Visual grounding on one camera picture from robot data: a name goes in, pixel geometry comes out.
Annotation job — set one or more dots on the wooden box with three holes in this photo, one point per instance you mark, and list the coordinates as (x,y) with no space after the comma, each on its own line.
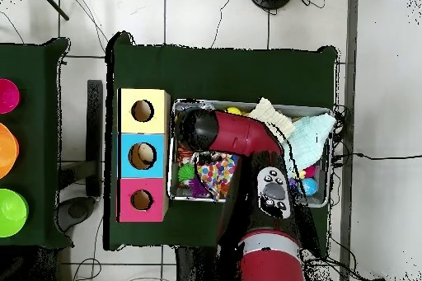
(145,127)

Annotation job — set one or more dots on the pink bowl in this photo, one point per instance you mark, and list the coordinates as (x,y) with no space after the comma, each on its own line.
(8,96)

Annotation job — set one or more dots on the dark green table cloth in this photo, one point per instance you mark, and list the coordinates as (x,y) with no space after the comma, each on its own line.
(214,73)

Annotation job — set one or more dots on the colourful dotted cloth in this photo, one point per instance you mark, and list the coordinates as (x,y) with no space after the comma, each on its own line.
(214,175)

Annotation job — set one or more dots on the green bowl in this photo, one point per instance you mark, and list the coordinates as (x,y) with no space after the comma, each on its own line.
(11,213)

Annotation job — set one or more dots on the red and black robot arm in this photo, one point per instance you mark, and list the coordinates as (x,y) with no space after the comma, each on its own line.
(244,132)

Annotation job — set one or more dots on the yellow ball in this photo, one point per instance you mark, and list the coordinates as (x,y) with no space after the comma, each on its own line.
(233,110)

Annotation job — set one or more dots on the mint waffle cloth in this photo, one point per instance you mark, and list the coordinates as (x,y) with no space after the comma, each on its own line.
(310,142)

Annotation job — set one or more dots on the orange bowl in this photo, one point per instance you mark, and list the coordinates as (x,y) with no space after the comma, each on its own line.
(6,150)

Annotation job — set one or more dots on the blue globe ball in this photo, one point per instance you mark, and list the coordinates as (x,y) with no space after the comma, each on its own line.
(310,187)

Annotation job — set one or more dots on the grey stand foot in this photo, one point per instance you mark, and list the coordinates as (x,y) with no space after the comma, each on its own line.
(77,210)

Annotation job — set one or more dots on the black rod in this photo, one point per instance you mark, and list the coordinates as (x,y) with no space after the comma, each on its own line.
(52,4)

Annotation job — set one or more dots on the cream waffle cloth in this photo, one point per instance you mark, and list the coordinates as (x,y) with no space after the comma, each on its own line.
(270,114)

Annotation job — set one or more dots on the silver mesh bin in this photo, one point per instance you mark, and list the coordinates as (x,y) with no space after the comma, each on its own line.
(316,199)

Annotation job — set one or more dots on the green cloth side table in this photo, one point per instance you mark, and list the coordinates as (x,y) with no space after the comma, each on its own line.
(36,162)

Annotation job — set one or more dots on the black flat bar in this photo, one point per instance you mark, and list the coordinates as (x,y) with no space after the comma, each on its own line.
(94,129)

